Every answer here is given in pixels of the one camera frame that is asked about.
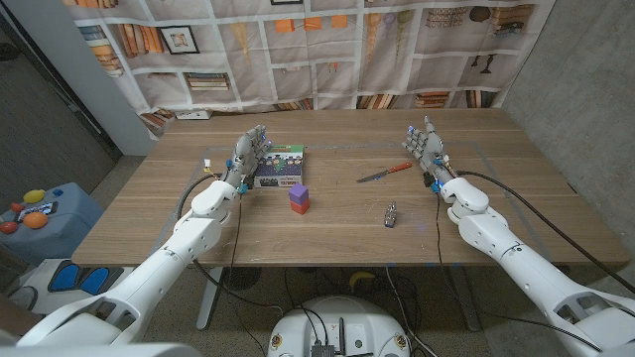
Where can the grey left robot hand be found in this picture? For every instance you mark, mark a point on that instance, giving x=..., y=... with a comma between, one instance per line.
x=244, y=154

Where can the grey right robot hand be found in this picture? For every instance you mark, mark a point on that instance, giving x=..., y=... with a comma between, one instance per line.
x=430, y=149

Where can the purple magnetic block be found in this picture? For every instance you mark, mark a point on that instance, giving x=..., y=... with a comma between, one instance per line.
x=298, y=192

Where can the red magnetic block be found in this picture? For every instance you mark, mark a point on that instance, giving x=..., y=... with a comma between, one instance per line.
x=300, y=208

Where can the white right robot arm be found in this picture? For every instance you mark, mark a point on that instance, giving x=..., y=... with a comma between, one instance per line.
x=521, y=263

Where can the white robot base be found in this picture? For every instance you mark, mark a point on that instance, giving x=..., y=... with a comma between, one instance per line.
x=347, y=322

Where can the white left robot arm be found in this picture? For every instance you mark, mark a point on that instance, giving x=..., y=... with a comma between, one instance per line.
x=168, y=263

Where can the small metallic toy piece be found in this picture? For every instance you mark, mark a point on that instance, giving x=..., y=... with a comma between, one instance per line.
x=390, y=214

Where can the yellow toy lemon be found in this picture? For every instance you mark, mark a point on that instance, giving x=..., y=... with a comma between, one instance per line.
x=34, y=196

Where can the orange toy fruit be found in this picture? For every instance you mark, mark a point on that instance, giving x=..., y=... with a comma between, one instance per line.
x=35, y=220

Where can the small red toy fruit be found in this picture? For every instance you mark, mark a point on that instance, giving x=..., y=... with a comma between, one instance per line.
x=17, y=207

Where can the Peanuts puzzle box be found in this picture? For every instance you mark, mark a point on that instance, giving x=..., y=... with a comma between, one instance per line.
x=284, y=166

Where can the white power strip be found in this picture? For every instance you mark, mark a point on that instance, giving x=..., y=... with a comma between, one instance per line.
x=193, y=114

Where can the printed bookshelf backdrop cloth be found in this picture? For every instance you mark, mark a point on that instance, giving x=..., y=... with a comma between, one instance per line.
x=307, y=59

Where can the black round floor object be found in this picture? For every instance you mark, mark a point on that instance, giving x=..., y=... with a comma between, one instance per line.
x=241, y=278

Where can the yellow banana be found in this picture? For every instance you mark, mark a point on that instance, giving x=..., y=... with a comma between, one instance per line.
x=361, y=277

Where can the metal table leg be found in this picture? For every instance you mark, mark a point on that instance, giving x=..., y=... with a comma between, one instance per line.
x=208, y=297
x=464, y=297

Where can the blue foot pedal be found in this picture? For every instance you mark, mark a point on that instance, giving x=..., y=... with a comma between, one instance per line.
x=95, y=280
x=64, y=277

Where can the grey-blue storage box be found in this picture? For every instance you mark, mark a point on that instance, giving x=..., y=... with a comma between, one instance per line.
x=59, y=238

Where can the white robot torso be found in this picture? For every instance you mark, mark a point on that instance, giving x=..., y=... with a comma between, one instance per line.
x=99, y=351

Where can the white pedal board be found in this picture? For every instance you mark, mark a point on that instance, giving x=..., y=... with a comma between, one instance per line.
x=37, y=290

